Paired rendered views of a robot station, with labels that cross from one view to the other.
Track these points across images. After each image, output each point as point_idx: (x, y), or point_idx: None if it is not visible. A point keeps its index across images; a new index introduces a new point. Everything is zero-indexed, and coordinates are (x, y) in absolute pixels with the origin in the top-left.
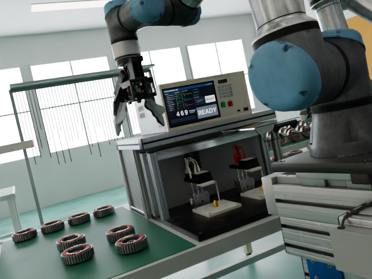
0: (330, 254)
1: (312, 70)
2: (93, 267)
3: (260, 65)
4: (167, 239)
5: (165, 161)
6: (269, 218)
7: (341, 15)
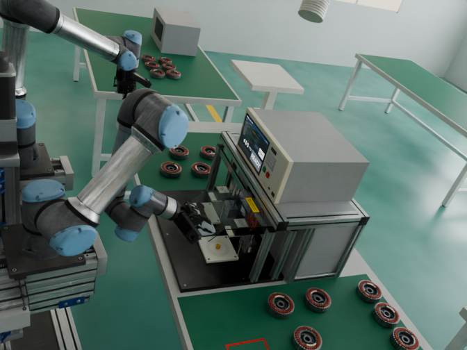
0: None
1: None
2: (156, 157)
3: None
4: (170, 185)
5: None
6: (154, 231)
7: (116, 138)
